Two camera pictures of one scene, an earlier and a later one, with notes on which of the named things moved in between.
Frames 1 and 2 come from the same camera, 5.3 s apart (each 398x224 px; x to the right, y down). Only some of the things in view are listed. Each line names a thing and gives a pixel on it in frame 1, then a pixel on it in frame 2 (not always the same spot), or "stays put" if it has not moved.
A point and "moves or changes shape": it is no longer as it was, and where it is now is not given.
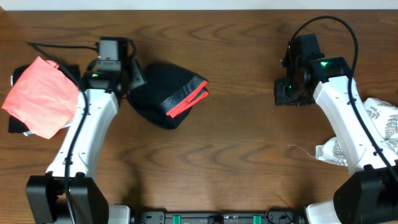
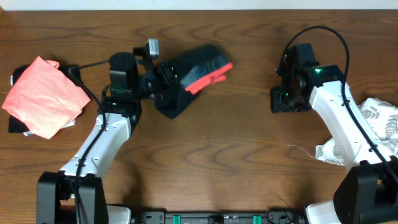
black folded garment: (16, 125) stays put
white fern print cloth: (384, 116) stays put
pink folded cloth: (45, 99) stays put
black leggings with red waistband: (166, 97) moves or changes shape
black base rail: (268, 217) stays put
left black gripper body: (133, 74) -> (155, 83)
